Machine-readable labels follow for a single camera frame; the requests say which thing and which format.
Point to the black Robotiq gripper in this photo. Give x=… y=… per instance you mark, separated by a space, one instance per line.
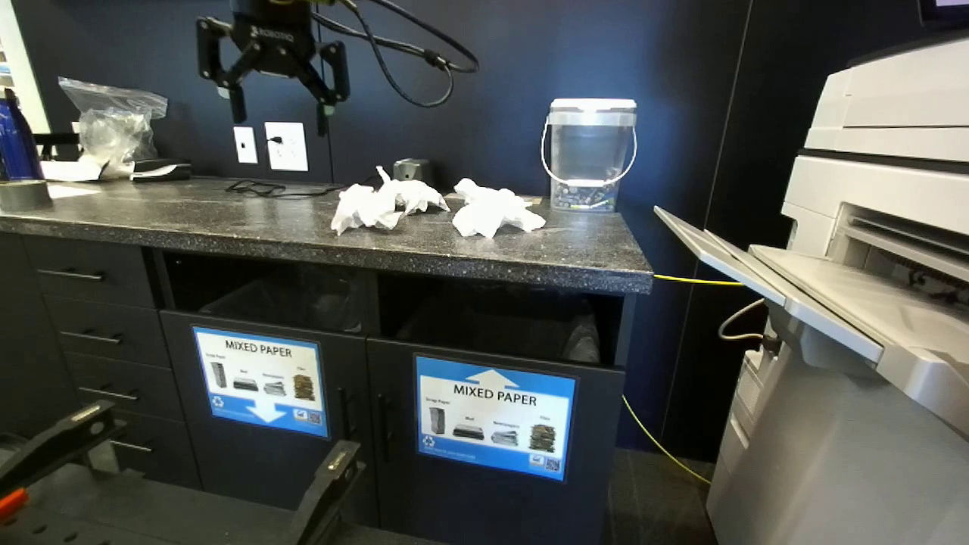
x=274 y=42

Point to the dark bin cabinet door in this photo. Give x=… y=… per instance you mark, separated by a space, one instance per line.
x=594 y=455
x=262 y=465

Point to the black flat device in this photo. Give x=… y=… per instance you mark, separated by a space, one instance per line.
x=162 y=171

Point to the crumpled clear plastic bag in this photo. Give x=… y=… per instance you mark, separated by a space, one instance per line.
x=111 y=126

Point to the white paper stack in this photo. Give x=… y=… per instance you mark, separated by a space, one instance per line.
x=76 y=171

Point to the blue bottle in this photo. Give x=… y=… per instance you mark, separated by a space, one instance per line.
x=17 y=142

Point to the blue label with down arrow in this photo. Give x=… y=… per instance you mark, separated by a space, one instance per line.
x=262 y=382

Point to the clear plastic bucket white lid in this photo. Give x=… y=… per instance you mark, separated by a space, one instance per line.
x=590 y=152

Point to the blue label with up arrow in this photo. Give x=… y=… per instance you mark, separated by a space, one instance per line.
x=494 y=416

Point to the black stand bar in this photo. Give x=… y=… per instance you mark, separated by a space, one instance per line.
x=60 y=439
x=327 y=487

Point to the grey printer side tray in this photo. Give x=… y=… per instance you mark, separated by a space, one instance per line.
x=807 y=291

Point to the large white office printer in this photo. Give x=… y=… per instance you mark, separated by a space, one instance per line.
x=858 y=455

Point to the large white wall outlet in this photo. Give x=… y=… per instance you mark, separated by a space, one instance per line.
x=285 y=148

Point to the small white wall plate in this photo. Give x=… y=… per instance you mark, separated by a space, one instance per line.
x=245 y=145

